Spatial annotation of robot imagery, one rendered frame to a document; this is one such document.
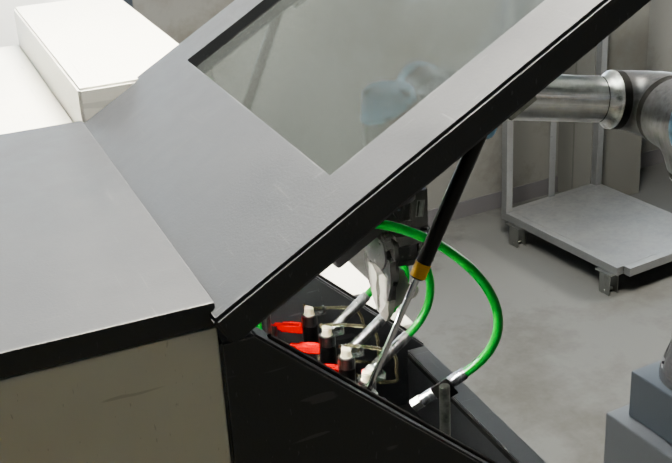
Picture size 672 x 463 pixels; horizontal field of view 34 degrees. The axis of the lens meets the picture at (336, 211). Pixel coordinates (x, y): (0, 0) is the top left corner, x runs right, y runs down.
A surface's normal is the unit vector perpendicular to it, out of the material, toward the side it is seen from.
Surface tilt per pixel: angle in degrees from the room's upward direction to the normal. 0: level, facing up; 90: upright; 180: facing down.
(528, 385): 0
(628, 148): 90
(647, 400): 90
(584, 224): 0
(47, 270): 0
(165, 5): 90
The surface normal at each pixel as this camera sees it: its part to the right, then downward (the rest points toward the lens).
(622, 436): -0.88, 0.22
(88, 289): -0.05, -0.92
